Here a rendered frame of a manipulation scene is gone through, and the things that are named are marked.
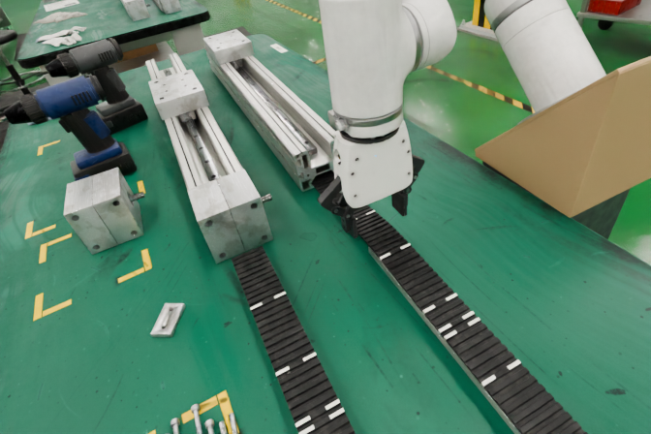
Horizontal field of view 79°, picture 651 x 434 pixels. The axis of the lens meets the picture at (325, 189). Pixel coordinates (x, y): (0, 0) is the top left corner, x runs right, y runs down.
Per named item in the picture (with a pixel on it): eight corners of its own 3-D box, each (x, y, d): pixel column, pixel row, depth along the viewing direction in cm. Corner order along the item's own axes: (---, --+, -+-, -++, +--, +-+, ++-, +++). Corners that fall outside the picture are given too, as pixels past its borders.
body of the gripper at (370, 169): (346, 144, 44) (355, 217, 51) (420, 116, 47) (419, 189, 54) (318, 119, 50) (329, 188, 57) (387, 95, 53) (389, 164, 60)
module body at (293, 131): (348, 173, 78) (343, 137, 73) (301, 192, 75) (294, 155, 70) (239, 61, 137) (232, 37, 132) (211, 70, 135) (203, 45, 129)
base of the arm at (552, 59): (565, 112, 82) (524, 36, 85) (662, 63, 65) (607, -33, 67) (498, 138, 76) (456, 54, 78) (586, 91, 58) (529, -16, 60)
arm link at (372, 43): (381, 78, 52) (320, 102, 49) (376, -34, 44) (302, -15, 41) (423, 100, 46) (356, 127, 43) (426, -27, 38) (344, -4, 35)
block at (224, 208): (287, 233, 67) (274, 191, 61) (216, 263, 64) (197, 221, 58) (269, 204, 74) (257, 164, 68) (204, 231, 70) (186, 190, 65)
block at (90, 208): (157, 230, 72) (135, 190, 67) (92, 255, 69) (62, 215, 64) (151, 201, 80) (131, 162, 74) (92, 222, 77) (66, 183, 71)
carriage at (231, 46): (257, 64, 117) (251, 41, 113) (221, 75, 114) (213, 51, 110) (242, 49, 129) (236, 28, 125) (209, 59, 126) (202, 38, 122)
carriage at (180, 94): (213, 115, 93) (203, 89, 89) (167, 131, 90) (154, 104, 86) (200, 93, 105) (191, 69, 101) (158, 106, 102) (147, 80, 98)
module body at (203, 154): (258, 209, 73) (245, 172, 68) (204, 231, 70) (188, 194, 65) (185, 77, 132) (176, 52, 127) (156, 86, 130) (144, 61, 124)
